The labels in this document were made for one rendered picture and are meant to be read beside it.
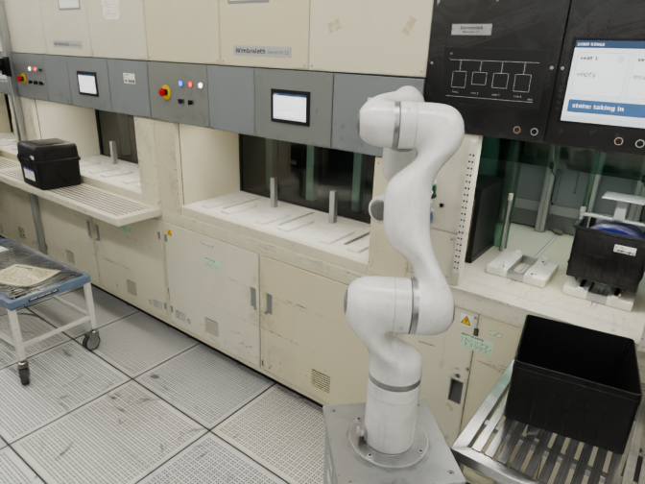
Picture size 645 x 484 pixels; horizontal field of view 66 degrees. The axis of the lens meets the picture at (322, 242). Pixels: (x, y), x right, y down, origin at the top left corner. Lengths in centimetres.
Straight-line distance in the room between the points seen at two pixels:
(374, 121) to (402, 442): 72
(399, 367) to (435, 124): 51
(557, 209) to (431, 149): 155
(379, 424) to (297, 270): 115
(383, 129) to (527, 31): 68
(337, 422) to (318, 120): 113
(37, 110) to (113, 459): 242
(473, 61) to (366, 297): 90
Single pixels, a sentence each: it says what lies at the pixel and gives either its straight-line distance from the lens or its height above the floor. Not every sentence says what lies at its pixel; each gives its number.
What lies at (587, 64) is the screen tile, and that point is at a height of 162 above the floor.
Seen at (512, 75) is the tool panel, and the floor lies 158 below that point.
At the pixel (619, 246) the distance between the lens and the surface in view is 185.
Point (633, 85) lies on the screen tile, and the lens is 157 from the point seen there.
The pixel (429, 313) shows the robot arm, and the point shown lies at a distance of 104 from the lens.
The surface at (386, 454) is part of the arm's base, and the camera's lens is 124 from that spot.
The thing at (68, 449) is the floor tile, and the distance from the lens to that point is 255.
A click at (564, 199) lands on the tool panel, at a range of 256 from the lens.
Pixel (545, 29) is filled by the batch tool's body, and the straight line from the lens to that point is 161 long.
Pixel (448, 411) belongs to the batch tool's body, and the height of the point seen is 35.
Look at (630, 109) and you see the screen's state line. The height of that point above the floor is 151.
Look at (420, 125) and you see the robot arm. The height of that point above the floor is 149.
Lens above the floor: 163
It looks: 21 degrees down
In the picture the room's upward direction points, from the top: 2 degrees clockwise
